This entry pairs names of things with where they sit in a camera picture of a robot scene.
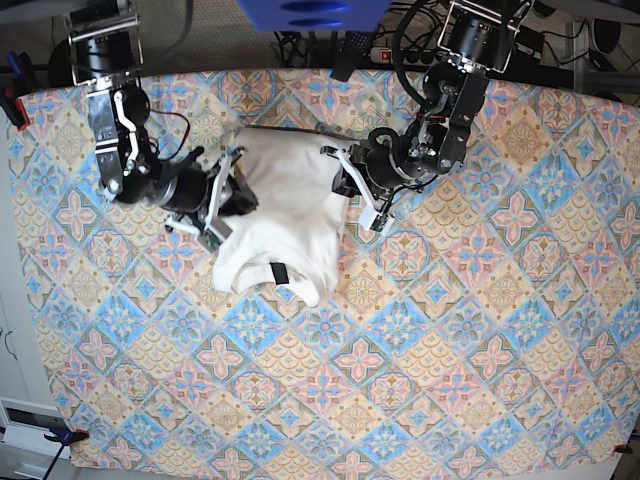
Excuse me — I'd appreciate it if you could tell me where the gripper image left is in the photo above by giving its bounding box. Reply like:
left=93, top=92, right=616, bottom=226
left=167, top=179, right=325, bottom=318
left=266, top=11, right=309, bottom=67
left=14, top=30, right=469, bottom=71
left=199, top=154, right=259, bottom=222

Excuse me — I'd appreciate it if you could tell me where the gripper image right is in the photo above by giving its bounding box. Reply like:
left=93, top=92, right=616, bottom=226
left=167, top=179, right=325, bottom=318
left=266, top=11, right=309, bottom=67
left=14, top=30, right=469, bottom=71
left=329, top=144, right=375, bottom=200

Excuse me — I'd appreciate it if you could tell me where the white printed T-shirt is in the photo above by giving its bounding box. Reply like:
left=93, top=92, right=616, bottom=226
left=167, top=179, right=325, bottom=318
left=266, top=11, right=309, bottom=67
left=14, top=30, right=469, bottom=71
left=212, top=128, right=348, bottom=307

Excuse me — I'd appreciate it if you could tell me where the robot arm image right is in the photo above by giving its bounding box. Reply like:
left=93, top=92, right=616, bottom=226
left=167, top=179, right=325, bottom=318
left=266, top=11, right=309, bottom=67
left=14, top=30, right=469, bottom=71
left=332, top=1, right=532, bottom=202

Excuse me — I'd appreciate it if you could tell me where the black power strip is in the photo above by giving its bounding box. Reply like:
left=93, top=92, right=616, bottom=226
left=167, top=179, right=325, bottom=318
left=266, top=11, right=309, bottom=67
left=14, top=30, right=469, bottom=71
left=370, top=45, right=436, bottom=66

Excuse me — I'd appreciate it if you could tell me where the patterned tablecloth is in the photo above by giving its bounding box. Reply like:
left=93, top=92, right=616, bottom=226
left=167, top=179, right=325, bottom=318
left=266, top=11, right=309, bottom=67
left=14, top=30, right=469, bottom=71
left=8, top=82, right=639, bottom=479

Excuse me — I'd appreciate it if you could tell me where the black round stool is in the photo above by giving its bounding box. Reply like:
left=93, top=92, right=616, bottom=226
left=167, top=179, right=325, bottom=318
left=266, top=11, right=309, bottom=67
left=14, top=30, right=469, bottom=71
left=47, top=40, right=74, bottom=89

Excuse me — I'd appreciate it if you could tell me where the blue clamp bottom left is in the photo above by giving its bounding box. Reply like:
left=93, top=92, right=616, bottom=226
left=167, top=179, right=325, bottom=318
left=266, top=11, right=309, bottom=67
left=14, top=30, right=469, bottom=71
left=44, top=428, right=89, bottom=447

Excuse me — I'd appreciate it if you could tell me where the white cabinet left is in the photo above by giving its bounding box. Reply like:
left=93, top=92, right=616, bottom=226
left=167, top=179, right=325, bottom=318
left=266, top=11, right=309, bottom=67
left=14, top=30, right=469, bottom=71
left=0, top=119, right=76, bottom=480

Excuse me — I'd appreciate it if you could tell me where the orange clamp bottom right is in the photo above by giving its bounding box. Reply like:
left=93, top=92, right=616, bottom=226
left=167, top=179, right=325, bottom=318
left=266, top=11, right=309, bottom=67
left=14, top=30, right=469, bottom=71
left=614, top=445, right=633, bottom=455

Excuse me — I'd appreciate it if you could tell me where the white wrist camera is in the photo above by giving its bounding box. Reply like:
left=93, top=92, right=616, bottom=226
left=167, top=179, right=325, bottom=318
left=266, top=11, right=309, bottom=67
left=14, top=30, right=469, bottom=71
left=320, top=146, right=395, bottom=236
left=164, top=147, right=245, bottom=252

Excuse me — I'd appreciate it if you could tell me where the black strap under mount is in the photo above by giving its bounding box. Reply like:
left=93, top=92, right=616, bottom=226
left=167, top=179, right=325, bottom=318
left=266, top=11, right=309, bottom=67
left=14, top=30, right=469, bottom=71
left=330, top=30, right=373, bottom=82

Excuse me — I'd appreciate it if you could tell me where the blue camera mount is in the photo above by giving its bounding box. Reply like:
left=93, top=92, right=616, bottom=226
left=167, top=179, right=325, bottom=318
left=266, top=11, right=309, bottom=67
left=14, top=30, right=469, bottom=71
left=238, top=0, right=391, bottom=32

